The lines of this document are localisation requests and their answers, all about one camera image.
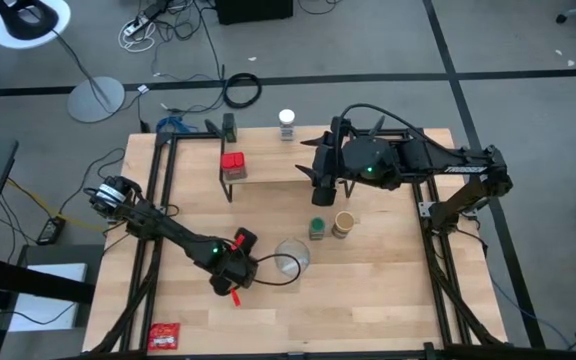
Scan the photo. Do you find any white coiled cable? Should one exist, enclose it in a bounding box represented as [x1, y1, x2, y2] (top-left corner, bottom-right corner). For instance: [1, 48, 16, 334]
[116, 22, 157, 54]

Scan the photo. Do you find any white box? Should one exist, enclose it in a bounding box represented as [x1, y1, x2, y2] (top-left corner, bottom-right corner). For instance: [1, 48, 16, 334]
[7, 263, 88, 334]

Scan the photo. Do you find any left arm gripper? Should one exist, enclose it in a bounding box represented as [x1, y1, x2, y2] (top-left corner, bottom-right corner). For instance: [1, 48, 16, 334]
[209, 227, 260, 297]

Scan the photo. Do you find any black cable bundle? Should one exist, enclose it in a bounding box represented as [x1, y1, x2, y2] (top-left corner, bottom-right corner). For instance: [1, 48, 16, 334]
[420, 224, 502, 347]
[90, 239, 165, 359]

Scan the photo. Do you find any black computer case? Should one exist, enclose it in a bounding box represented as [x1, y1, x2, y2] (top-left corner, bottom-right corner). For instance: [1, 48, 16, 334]
[214, 0, 294, 26]

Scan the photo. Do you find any red-lid smoked paprika tin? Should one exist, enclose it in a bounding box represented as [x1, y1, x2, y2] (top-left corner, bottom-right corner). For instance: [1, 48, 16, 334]
[220, 151, 248, 181]

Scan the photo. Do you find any black coiled cable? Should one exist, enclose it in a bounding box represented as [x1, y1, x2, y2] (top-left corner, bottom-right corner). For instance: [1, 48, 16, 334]
[221, 72, 263, 110]

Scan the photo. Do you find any wooden shelf with black legs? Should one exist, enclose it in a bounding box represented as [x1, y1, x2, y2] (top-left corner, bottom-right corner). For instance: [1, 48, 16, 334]
[219, 119, 360, 203]

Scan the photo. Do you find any tan-lid furikake jar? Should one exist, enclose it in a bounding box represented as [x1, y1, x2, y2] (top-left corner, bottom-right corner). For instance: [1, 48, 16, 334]
[331, 210, 357, 240]

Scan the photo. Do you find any black power adapter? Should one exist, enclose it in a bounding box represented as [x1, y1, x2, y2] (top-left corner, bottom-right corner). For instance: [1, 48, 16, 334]
[36, 215, 67, 246]

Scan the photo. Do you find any green-lid oregano jar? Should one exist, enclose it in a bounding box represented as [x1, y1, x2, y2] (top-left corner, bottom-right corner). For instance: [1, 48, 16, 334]
[308, 216, 327, 241]

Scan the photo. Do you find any yellow cable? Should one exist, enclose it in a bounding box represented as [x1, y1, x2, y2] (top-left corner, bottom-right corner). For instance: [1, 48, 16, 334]
[6, 177, 107, 234]

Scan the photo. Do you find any white power strip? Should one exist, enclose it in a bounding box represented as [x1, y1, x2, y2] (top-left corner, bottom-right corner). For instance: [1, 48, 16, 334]
[121, 14, 150, 37]

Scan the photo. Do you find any white-lid bagel seasoning jar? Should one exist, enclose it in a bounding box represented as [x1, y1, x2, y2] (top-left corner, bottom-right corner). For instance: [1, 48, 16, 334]
[277, 108, 297, 142]

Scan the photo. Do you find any blue cable bundle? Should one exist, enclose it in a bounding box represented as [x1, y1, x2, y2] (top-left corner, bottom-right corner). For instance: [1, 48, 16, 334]
[155, 115, 199, 134]

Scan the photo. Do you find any clear glass measuring mug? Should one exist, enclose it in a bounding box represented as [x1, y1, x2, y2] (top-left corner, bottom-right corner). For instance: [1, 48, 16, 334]
[273, 237, 312, 280]

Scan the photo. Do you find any black pepper tin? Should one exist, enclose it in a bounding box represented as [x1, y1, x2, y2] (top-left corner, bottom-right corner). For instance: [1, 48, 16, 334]
[221, 112, 238, 144]

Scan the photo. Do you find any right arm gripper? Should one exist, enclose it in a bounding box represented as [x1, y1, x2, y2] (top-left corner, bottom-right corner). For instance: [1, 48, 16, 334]
[294, 116, 352, 207]

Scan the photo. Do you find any floor lamp with round base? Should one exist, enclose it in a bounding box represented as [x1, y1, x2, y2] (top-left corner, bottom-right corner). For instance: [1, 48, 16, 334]
[0, 0, 126, 124]

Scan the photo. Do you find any black aluminium rig frame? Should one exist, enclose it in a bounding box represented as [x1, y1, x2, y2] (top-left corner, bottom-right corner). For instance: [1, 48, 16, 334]
[67, 114, 576, 360]

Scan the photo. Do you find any red snack packet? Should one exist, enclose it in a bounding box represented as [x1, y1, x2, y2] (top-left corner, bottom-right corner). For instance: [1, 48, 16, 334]
[146, 322, 181, 351]

